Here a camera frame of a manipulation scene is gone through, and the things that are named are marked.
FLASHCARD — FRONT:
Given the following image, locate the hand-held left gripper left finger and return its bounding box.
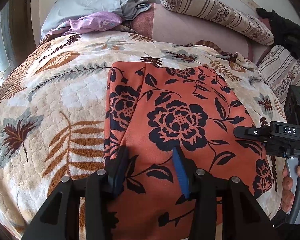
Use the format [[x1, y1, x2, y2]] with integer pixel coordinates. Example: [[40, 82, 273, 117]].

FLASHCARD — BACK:
[[21, 145, 130, 240]]

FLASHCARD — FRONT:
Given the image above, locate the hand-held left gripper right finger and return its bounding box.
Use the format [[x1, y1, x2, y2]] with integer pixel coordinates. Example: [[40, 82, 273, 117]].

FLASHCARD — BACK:
[[172, 145, 276, 240]]

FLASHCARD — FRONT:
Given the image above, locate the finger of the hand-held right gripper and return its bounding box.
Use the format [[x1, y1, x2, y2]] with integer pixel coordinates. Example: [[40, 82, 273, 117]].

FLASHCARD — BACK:
[[234, 126, 271, 141]]

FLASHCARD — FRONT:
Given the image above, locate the orange black floral garment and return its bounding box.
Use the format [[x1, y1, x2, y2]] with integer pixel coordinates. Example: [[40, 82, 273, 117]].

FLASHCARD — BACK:
[[104, 61, 277, 240]]

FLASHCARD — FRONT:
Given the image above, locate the person's right hand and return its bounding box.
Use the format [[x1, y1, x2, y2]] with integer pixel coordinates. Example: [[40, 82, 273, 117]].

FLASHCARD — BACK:
[[281, 162, 300, 215]]

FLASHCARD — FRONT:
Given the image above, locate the striped flat pillow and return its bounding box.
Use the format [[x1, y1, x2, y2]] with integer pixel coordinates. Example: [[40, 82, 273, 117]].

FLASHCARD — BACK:
[[256, 44, 300, 106]]

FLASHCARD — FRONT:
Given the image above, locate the cream leaf print blanket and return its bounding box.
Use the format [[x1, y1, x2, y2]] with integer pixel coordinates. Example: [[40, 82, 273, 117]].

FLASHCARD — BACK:
[[0, 31, 287, 240]]

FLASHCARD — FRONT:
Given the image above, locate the black cloth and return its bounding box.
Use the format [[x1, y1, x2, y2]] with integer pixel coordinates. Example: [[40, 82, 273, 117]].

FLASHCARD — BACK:
[[256, 7, 300, 60]]

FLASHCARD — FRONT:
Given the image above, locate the pink bed sheet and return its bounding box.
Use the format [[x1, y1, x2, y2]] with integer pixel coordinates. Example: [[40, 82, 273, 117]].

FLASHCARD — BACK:
[[129, 3, 271, 65]]

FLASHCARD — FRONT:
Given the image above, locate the striped bolster pillow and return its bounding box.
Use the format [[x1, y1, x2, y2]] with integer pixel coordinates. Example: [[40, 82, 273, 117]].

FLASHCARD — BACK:
[[160, 0, 275, 46]]

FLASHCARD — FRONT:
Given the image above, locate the purple floral cloth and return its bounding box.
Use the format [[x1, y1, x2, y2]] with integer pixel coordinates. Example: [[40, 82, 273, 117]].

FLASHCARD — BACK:
[[49, 11, 122, 36]]

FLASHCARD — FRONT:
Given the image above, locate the window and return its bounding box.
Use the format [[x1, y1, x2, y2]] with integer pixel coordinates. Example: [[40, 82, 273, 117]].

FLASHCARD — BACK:
[[0, 7, 16, 94]]

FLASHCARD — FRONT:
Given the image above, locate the grey blue pillow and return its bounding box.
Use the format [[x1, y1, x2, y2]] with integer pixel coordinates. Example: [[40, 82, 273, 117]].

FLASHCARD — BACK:
[[41, 0, 153, 42]]

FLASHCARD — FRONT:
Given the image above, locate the brown wooden window frame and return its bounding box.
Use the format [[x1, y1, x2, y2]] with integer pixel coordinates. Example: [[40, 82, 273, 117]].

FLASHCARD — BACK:
[[8, 0, 33, 70]]

